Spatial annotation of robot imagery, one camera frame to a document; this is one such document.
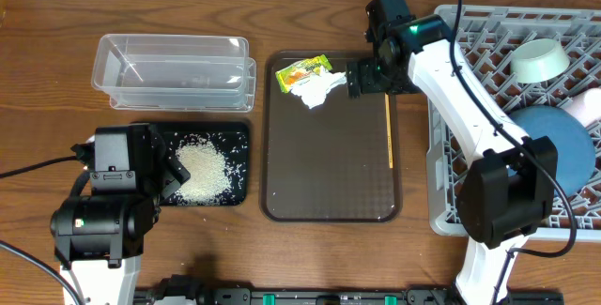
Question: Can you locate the wooden chopstick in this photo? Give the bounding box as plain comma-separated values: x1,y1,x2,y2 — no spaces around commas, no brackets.
384,94,393,169

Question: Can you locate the white rice pile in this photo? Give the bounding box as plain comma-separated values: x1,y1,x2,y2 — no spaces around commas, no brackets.
174,132,247,206

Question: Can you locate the mint green bowl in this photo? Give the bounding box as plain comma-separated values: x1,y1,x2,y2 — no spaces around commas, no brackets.
510,38,570,84

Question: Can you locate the pink cup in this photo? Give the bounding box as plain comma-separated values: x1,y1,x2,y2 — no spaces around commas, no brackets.
562,88,601,128

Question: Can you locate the dark blue plate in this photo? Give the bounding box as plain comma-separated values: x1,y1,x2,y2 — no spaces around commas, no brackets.
510,105,595,197

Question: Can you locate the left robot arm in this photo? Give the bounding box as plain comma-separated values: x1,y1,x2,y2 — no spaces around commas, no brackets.
51,123,190,304

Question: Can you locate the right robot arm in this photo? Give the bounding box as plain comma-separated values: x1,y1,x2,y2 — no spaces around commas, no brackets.
347,14,558,304

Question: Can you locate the grey dishwasher rack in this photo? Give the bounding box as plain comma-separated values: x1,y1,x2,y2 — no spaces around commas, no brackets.
426,5,600,236

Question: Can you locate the black plastic tray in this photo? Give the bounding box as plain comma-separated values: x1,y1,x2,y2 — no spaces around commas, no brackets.
152,121,250,206

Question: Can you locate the crumpled white napkin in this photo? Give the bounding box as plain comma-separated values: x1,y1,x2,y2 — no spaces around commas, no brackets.
290,67,347,109

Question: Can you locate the clear plastic bin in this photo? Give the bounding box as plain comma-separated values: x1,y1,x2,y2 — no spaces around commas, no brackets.
91,34,256,113

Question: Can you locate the green yellow snack wrapper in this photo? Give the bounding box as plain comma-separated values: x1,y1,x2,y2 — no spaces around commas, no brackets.
275,54,332,94

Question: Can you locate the brown serving tray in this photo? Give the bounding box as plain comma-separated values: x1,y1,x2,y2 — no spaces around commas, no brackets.
259,51,403,223

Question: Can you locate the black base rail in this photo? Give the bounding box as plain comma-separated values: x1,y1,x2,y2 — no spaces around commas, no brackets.
133,274,564,305

